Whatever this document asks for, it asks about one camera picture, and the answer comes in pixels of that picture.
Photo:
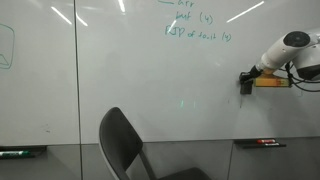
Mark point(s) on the black marker tray with markers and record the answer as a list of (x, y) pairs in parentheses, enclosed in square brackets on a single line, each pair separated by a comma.
[(243, 144)]

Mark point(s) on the whiteboard panel with green drawing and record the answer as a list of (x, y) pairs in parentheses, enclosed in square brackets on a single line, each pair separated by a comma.
[(40, 83)]

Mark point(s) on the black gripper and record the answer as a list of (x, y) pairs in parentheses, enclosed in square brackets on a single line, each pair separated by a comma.
[(255, 71)]

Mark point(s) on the black office chair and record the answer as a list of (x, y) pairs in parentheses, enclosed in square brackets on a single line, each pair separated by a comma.
[(120, 143)]

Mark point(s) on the red whiteboard marker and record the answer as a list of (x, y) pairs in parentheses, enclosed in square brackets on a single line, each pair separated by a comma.
[(266, 141)]

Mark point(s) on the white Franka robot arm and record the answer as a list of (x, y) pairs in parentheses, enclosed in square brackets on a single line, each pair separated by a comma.
[(286, 50)]

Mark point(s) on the green whiteboard marker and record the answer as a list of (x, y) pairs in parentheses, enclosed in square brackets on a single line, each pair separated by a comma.
[(13, 153)]

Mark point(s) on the large whiteboard panel with writing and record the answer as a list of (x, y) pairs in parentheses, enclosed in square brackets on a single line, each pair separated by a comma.
[(150, 83)]

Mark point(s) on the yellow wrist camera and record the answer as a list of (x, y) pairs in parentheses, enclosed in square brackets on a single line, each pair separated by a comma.
[(271, 81)]

